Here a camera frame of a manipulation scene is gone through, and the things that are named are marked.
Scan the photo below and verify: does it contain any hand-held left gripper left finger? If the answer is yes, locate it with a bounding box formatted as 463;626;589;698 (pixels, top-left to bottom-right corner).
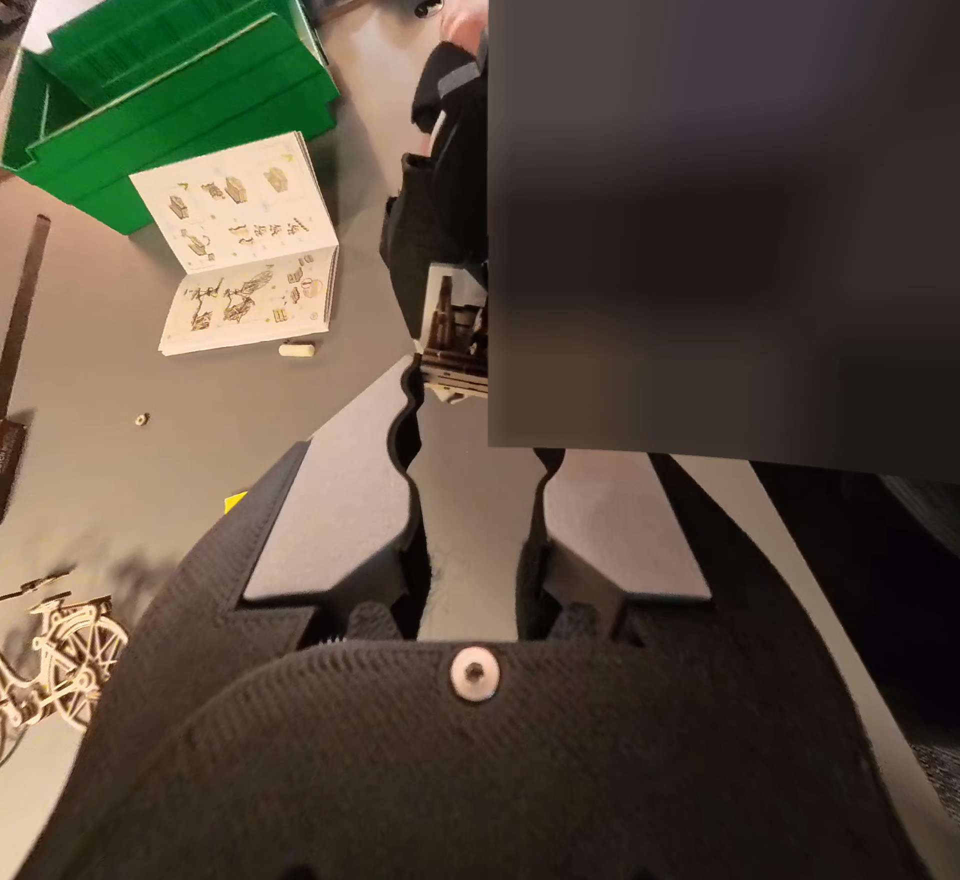
240;352;430;615

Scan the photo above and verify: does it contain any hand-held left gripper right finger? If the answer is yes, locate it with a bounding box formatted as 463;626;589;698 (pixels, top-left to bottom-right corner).
531;447;714;620

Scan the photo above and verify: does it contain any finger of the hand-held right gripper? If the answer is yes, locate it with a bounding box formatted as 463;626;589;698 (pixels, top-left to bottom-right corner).
424;263;489;343

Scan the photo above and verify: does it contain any small brown wooden model box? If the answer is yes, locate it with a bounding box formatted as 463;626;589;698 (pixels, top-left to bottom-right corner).
418;276;489;406

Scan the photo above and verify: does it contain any printed instruction booklet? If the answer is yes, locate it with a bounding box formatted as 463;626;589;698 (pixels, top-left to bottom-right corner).
129;131;342;358

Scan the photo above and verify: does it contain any wooden wheel model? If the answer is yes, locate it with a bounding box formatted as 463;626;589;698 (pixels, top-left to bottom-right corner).
0;571;131;769

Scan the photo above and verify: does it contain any person's right hand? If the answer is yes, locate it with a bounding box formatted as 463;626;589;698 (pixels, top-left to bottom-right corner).
437;0;489;47

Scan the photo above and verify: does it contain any person's dark clothing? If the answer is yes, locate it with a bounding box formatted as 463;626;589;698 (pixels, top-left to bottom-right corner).
750;460;960;754

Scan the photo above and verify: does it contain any green plastic bin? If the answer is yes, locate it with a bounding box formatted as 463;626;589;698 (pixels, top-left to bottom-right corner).
0;0;342;238

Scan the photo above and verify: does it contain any brown printed box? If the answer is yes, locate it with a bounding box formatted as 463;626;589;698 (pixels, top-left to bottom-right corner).
0;418;30;523

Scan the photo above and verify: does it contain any dark flat strip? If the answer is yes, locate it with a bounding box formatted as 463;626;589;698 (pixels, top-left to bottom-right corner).
0;214;53;421

